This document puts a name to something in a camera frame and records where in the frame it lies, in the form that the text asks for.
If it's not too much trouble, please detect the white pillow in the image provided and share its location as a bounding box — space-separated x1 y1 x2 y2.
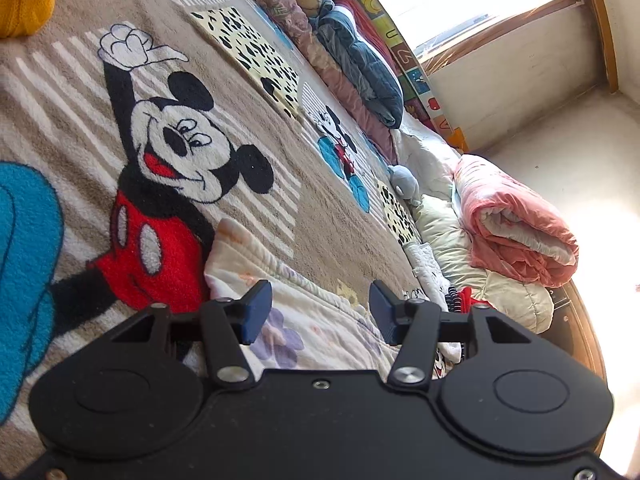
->
392 110 463 196

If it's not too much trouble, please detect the blue folded quilt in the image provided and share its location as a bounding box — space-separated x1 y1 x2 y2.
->
315 0 405 128

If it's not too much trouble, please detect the pink rolled quilt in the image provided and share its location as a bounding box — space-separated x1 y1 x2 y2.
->
452 154 580 288

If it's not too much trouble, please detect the mauve floral pillow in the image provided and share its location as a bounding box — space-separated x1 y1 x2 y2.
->
220 0 401 161

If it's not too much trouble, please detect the colourful letter headboard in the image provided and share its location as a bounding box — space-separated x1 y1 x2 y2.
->
320 0 468 153

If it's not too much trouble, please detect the white quilted garment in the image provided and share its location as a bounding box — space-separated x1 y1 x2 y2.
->
402 242 451 311

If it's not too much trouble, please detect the cream quilt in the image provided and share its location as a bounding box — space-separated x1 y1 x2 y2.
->
415 192 555 335

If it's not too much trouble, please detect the wooden bed frame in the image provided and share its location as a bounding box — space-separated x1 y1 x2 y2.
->
545 280 608 386

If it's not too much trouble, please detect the cream floral pajama garment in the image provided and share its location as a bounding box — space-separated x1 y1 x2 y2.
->
204 217 463 381

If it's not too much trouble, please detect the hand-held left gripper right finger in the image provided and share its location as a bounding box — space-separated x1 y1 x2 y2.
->
369 280 533 391

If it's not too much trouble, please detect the grey plush toy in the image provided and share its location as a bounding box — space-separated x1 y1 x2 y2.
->
387 164 423 206

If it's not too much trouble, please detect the printed cartoon blanket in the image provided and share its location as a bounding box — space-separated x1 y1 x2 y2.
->
0 0 451 441

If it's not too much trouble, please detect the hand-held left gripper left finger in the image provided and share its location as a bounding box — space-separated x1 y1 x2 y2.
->
111 280 273 391

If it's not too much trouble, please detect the yellow folded sweater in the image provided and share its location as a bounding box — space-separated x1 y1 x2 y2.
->
0 0 60 38

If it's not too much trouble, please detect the red and striped garment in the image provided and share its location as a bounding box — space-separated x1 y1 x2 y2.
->
447 285 493 312

